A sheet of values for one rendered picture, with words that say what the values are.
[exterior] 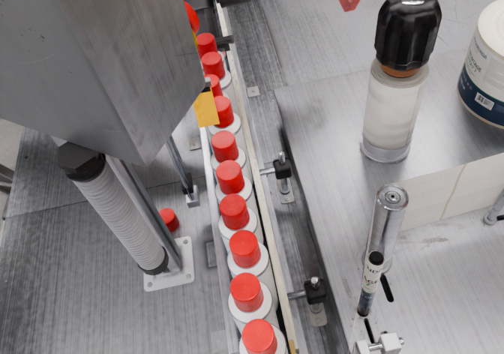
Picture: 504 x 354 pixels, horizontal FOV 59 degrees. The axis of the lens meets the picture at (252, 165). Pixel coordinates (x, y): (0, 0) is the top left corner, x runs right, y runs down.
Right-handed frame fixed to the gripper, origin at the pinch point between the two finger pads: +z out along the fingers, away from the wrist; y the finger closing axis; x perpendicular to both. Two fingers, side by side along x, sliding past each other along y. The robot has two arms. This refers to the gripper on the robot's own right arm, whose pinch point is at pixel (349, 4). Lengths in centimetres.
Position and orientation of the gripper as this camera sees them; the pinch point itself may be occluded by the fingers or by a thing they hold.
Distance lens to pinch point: 60.6
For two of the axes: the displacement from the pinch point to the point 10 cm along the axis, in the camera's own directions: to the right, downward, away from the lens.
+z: 1.5, 5.8, 8.0
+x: -9.7, 2.3, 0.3
